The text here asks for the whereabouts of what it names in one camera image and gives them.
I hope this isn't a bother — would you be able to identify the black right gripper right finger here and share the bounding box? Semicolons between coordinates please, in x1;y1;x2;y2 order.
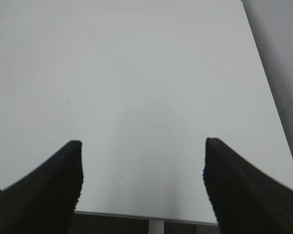
203;137;293;234

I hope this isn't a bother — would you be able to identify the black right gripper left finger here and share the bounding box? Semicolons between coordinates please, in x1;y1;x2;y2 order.
0;140;84;234

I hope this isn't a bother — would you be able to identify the white table leg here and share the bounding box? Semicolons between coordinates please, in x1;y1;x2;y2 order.
148;220;165;234

